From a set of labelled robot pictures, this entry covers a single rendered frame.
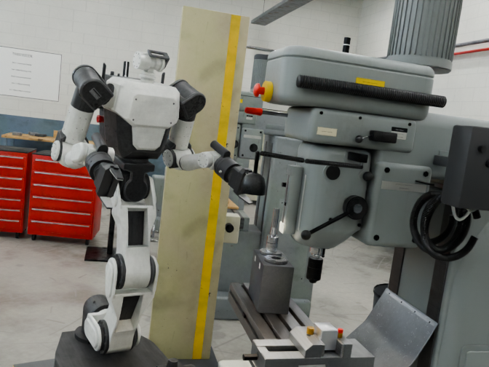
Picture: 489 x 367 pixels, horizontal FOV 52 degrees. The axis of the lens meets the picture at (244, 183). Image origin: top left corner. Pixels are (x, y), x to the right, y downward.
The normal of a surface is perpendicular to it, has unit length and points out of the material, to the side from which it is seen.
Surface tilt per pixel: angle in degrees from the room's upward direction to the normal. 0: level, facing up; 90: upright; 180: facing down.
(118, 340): 106
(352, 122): 90
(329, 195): 90
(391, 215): 90
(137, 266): 68
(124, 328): 30
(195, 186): 90
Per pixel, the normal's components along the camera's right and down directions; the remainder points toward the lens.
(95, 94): 0.45, 0.54
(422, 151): 0.23, 0.15
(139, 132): 0.61, 0.29
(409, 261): -0.97, -0.08
